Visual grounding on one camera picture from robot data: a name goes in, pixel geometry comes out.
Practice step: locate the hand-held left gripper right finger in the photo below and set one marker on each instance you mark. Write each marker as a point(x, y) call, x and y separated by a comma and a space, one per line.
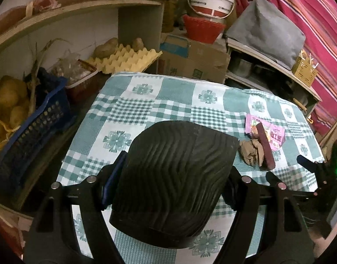
point(249, 195)

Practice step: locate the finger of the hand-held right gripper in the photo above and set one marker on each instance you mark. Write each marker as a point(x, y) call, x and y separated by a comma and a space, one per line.
point(308, 162)
point(273, 178)

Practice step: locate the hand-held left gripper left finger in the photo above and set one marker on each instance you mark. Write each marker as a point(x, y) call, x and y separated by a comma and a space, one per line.
point(113, 177)

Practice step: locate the black ribbed plastic tray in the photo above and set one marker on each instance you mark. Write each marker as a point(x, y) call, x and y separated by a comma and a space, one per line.
point(174, 181)

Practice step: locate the maroon bar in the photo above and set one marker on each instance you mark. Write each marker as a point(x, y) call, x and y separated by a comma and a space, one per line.
point(266, 145)

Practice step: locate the crumpled brown paper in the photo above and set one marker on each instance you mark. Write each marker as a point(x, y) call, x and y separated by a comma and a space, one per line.
point(249, 151)

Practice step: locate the pink carton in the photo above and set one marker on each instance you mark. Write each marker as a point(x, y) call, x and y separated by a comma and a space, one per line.
point(277, 137)

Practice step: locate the wooden rolling pin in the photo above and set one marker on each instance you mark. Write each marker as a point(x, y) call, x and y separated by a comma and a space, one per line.
point(300, 104)

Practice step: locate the blue plastic crate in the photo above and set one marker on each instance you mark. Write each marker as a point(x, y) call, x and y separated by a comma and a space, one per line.
point(33, 137)

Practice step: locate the yellow woven basket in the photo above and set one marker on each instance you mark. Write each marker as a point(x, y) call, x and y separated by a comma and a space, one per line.
point(304, 73)

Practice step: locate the green checkered tablecloth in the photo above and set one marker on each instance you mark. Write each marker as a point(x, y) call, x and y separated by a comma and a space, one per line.
point(171, 107)

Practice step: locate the wooden cabinet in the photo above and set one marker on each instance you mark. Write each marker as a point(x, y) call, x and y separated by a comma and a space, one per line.
point(281, 74)

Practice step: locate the brown basket with bag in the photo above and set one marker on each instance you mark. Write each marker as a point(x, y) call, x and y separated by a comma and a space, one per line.
point(77, 79)

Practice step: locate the steel pot in cabinet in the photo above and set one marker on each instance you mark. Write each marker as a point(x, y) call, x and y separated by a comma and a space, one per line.
point(241, 66)

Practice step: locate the yellow egg tray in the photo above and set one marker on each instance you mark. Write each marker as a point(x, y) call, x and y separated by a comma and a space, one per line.
point(127, 60)

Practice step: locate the dried plant stalk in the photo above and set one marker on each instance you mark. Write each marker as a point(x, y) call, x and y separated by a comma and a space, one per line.
point(35, 82)

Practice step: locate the pile of potatoes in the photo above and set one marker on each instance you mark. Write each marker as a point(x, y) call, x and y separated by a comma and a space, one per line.
point(9, 101)

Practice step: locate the large potato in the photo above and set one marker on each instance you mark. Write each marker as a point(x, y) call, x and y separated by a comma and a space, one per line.
point(105, 48)

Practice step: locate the grey cushion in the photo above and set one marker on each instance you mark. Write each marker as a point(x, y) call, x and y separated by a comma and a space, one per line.
point(267, 35)

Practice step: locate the small potato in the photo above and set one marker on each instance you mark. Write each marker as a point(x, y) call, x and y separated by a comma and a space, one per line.
point(137, 44)

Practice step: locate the cardboard box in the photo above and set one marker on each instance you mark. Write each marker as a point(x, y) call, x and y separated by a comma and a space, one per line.
point(196, 60)

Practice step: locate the pink striped cloth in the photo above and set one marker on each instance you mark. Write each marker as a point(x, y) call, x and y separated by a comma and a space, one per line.
point(319, 13)

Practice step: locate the red plastic basket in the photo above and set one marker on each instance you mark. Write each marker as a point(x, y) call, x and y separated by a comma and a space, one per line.
point(202, 29)

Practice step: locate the wooden shelf unit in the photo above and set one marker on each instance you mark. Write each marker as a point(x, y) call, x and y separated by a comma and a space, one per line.
point(83, 13)

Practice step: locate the pink plastic bag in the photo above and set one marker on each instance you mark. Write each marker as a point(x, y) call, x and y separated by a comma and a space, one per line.
point(46, 2)

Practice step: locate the white plastic bucket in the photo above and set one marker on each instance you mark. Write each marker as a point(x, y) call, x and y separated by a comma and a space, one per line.
point(211, 1)

